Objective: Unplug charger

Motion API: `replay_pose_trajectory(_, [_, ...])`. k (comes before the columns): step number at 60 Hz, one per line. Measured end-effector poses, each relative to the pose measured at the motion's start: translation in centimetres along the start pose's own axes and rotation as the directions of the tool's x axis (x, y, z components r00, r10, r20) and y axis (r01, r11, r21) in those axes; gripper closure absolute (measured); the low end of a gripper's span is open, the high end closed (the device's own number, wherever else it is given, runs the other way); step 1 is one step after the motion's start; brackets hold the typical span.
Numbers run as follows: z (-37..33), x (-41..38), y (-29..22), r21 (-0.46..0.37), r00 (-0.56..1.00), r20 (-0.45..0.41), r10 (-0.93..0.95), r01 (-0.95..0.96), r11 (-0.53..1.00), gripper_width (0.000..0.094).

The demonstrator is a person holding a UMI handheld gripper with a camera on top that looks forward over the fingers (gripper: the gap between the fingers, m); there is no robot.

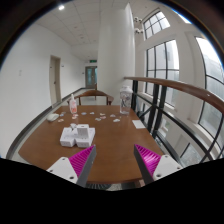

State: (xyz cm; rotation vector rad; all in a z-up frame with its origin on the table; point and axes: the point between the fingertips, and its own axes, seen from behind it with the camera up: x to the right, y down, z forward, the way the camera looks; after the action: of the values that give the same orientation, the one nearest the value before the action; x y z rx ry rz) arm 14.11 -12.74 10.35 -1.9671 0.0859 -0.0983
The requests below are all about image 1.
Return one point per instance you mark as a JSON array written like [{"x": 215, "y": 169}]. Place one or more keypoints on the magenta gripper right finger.
[{"x": 153, "y": 166}]

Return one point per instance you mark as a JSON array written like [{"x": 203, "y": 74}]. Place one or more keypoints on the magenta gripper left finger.
[{"x": 75, "y": 169}]

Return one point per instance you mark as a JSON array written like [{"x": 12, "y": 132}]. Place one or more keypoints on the white charger plug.
[{"x": 83, "y": 130}]

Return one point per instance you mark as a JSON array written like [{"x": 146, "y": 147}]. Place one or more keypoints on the white power strip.
[{"x": 70, "y": 138}]

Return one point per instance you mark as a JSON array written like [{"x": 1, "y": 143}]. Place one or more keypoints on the white paper card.
[{"x": 138, "y": 124}]

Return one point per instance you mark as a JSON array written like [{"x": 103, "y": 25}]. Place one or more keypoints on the white computer mouse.
[{"x": 52, "y": 117}]

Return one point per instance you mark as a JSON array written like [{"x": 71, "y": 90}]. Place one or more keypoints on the wooden handrail with black railing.
[{"x": 186, "y": 122}]

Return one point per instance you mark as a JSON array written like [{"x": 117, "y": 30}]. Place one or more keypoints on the small pink-labelled bottle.
[{"x": 73, "y": 105}]

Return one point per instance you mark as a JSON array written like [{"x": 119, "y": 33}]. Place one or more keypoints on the wooden chair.
[{"x": 95, "y": 93}]

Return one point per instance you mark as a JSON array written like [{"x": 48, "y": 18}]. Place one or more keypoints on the clear water bottle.
[{"x": 125, "y": 99}]

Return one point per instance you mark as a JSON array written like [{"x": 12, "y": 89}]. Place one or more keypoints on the grey double door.
[{"x": 91, "y": 76}]

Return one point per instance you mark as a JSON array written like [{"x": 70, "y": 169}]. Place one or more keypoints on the white side door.
[{"x": 54, "y": 80}]

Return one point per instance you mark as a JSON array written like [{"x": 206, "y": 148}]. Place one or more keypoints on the white round column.
[{"x": 116, "y": 50}]

